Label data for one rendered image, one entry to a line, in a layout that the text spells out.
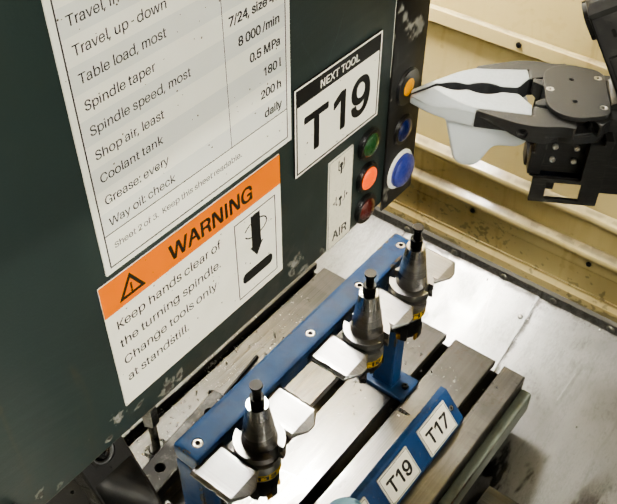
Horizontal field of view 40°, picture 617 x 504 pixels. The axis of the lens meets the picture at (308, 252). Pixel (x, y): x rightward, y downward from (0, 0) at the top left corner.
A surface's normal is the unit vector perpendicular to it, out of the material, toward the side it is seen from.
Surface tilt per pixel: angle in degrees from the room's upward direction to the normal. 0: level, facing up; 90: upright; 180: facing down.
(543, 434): 24
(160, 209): 90
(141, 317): 90
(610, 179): 90
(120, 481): 58
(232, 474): 0
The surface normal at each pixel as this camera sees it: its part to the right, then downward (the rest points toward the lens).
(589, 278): -0.62, 0.55
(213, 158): 0.79, 0.43
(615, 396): -0.25, -0.43
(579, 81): 0.00, -0.73
